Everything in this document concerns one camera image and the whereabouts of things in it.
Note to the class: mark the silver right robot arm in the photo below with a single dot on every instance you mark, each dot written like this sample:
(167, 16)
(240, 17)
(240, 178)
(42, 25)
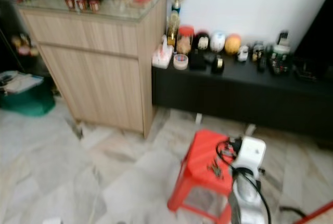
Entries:
(245, 203)

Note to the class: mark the bunch of keys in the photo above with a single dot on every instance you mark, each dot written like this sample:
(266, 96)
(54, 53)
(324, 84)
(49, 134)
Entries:
(215, 169)

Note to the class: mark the red plastic stool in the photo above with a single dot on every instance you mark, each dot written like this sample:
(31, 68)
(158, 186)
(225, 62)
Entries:
(200, 151)

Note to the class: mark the black low console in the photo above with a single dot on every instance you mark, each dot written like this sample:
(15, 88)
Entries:
(239, 96)

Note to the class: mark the black tape roll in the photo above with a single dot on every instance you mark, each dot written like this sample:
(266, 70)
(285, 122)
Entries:
(217, 65)

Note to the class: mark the small black box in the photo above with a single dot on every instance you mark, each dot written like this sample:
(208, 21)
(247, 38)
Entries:
(198, 61)

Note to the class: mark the small white toy car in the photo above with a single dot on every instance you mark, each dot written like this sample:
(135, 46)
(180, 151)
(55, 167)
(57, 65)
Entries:
(243, 53)

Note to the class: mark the small dark bottle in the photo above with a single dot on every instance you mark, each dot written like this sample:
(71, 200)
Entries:
(258, 51)

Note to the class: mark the pale tape roll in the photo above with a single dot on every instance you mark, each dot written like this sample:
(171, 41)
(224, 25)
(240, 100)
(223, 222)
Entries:
(181, 62)

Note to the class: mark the green black device white top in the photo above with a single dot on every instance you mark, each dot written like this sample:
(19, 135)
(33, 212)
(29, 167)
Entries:
(280, 56)

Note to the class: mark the red bar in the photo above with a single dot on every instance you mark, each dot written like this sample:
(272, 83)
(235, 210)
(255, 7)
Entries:
(317, 212)

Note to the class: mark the orange round figure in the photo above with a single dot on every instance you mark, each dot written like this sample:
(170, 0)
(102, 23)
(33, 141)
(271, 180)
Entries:
(233, 44)

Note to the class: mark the black and white round figure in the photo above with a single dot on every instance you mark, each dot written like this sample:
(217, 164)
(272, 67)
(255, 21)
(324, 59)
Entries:
(202, 42)

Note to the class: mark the green plastic bin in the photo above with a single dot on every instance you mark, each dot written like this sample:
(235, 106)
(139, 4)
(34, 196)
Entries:
(28, 103)

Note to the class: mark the stack of papers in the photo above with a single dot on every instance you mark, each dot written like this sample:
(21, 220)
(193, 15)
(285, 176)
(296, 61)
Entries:
(18, 82)

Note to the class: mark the white pink tissue pack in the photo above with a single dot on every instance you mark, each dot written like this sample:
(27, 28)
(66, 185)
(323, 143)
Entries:
(162, 57)

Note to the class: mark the red lidded jar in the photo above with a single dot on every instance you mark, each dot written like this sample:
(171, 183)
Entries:
(185, 38)

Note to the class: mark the small shelf ornaments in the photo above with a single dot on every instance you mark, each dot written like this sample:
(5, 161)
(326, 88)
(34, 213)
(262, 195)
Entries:
(22, 44)

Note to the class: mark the black flat panel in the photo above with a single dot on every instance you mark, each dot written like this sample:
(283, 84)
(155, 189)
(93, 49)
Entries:
(317, 31)

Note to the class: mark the light wood cabinet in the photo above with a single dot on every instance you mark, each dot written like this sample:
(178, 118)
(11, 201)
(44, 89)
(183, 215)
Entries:
(99, 68)

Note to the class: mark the small red jar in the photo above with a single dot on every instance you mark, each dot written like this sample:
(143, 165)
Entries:
(82, 3)
(93, 5)

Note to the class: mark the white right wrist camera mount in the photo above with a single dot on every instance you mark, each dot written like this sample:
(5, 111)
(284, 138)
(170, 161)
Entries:
(251, 154)

